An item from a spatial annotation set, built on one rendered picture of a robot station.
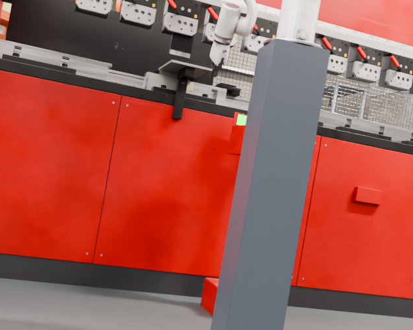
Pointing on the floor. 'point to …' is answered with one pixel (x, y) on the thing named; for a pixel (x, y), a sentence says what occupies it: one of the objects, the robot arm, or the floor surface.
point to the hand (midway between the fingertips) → (214, 72)
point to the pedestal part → (209, 294)
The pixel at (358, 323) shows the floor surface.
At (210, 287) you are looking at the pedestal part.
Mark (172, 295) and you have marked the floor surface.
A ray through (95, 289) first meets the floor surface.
